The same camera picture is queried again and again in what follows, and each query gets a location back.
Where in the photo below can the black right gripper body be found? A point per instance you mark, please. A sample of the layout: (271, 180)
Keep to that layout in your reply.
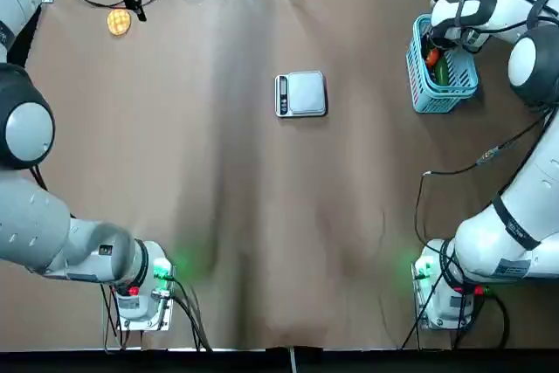
(445, 37)

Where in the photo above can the red-orange tomato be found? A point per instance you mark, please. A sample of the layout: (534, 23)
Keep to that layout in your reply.
(432, 57)

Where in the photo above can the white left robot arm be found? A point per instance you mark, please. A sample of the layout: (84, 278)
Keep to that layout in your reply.
(26, 128)

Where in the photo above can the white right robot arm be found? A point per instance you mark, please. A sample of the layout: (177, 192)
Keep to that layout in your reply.
(493, 233)

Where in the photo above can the light blue shopping basket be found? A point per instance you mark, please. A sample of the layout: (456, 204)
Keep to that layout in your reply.
(430, 98)

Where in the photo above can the silver kitchen scale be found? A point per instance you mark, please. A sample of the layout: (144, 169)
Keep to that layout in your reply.
(305, 91)

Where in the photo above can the green cucumber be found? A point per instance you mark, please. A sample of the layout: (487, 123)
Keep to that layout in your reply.
(442, 71)

